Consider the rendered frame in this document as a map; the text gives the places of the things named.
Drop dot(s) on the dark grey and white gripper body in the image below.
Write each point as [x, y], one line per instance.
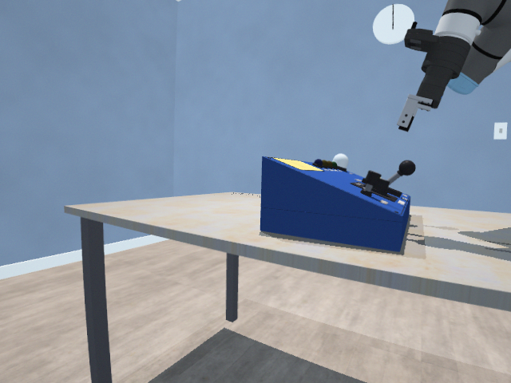
[446, 52]

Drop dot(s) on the blue control console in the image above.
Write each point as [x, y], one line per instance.
[318, 203]

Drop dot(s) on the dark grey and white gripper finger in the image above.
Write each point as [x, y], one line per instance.
[409, 108]
[419, 106]

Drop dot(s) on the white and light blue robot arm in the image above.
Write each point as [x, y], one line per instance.
[493, 45]

